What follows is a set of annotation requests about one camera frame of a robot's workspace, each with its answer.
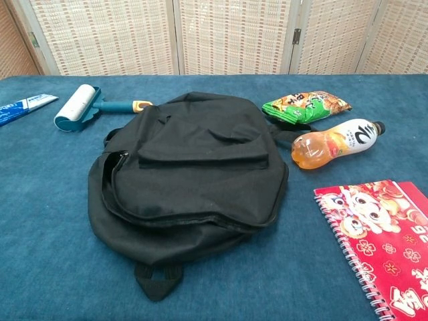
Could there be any teal lint roller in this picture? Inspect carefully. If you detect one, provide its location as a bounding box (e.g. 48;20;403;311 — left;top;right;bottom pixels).
53;84;154;132

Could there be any green orange snack bag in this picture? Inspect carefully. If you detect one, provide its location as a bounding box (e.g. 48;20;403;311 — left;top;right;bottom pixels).
261;90;353;125

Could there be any red spiral calendar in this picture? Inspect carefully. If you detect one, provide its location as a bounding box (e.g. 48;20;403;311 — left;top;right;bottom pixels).
313;179;428;321

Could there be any black fabric backpack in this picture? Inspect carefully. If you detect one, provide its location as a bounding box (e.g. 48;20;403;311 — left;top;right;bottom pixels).
87;92;320;302

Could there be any blue table cloth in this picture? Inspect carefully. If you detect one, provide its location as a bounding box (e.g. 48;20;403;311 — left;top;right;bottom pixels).
0;73;428;321

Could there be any orange drink bottle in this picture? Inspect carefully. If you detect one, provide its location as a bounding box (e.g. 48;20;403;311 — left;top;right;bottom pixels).
290;118;387;171

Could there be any blue white toothpaste tube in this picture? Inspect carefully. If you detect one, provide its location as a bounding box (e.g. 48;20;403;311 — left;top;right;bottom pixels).
0;94;60;127

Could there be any woven folding screen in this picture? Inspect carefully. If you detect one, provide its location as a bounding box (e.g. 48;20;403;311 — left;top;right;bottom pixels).
9;0;428;76

